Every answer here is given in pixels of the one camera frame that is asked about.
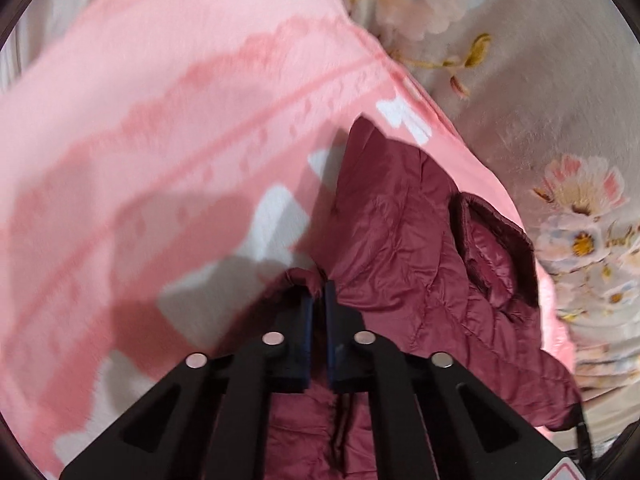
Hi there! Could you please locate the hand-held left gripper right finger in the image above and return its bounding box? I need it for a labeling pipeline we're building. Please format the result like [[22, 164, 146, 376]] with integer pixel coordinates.
[[324, 280, 567, 480]]

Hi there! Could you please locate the grey floral blanket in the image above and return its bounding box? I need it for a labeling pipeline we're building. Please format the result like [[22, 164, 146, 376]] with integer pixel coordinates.
[[295, 0, 640, 458]]

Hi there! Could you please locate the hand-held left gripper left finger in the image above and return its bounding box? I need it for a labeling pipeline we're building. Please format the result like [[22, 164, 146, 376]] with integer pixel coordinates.
[[60, 285, 314, 480]]

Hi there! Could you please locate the maroon puffer jacket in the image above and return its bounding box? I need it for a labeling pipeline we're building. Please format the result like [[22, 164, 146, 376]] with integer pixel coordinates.
[[260, 116, 584, 480]]

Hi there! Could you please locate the pink blanket with white print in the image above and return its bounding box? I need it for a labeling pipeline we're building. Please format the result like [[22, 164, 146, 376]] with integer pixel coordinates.
[[0, 0, 577, 477]]

